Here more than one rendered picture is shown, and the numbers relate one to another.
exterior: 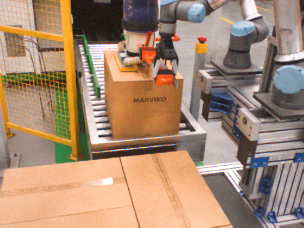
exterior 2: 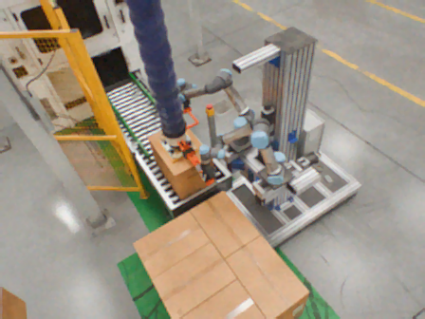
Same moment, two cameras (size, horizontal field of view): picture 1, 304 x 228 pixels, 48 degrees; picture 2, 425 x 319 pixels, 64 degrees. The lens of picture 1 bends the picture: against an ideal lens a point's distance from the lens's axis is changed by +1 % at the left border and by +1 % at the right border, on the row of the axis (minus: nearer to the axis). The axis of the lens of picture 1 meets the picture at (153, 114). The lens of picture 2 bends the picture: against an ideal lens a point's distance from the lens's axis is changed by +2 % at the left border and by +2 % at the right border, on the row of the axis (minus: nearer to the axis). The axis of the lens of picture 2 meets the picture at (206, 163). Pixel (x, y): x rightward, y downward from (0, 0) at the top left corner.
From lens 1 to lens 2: 1.63 m
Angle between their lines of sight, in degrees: 23
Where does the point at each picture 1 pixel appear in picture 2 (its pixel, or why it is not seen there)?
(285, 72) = (272, 178)
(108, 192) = (194, 237)
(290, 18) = (270, 159)
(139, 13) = (175, 129)
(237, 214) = (259, 211)
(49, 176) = (158, 238)
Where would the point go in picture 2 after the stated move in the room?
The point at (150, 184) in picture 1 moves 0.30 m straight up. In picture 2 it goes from (213, 224) to (211, 206)
